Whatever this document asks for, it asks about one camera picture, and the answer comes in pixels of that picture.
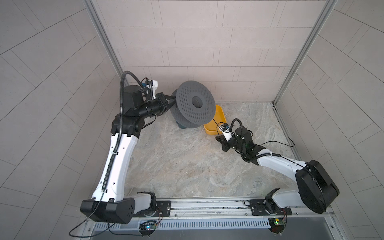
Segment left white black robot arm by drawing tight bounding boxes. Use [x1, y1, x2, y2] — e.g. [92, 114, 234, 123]
[80, 71, 176, 224]

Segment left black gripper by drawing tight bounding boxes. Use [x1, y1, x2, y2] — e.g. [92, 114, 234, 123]
[133, 94, 176, 121]

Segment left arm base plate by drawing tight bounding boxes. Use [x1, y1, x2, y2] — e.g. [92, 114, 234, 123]
[133, 201, 171, 218]

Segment yellow plastic bin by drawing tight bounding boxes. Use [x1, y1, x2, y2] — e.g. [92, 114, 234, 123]
[204, 105, 227, 136]

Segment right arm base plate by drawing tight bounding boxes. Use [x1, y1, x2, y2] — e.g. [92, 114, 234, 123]
[244, 200, 292, 216]

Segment right circuit board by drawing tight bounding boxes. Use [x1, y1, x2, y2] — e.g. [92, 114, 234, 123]
[268, 218, 286, 234]

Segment dark grey cable spool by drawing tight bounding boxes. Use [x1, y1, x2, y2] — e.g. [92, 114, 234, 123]
[171, 81, 216, 129]

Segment aluminium mounting rail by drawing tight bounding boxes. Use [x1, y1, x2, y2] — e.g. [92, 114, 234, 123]
[83, 196, 335, 223]

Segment circuit board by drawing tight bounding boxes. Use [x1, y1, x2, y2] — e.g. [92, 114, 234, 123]
[139, 221, 158, 231]
[268, 218, 286, 234]

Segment teal plastic bin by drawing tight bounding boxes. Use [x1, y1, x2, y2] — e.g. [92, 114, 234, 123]
[176, 122, 188, 129]

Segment left circuit board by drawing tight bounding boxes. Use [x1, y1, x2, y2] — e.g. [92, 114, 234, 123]
[139, 221, 158, 231]

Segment black cable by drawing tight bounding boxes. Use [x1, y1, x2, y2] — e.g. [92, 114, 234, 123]
[211, 118, 296, 149]

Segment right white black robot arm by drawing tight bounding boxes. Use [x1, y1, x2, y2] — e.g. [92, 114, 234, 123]
[216, 119, 340, 215]

